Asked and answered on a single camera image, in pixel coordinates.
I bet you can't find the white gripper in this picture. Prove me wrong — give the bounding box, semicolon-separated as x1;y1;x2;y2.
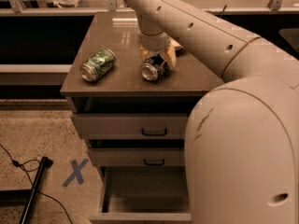
138;32;177;69

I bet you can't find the blue pepsi can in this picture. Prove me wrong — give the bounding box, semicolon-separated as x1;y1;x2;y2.
141;54;169;81

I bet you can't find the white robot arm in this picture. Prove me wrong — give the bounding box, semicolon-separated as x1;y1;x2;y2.
124;0;299;224

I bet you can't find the green soda can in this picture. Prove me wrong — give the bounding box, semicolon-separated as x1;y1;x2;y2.
80;49;116;82

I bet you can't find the grey drawer cabinet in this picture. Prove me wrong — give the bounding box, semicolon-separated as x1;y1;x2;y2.
60;10;225;224

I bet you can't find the grey top drawer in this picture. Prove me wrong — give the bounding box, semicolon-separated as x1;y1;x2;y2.
70;96;200;141

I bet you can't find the grey middle drawer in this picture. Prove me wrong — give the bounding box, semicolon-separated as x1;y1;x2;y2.
87;139;184;167

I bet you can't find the grey open bottom drawer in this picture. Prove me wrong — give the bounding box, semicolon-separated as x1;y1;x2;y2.
90;166;192;224

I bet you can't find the white bowl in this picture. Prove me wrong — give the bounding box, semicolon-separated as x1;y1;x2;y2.
171;38;182;51

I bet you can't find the blue tape cross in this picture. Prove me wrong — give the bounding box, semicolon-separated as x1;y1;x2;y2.
63;159;89;188

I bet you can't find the black stand leg left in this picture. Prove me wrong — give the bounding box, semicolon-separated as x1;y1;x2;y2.
19;156;53;224

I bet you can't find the black cable left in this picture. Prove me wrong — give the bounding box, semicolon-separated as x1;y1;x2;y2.
0;143;74;224

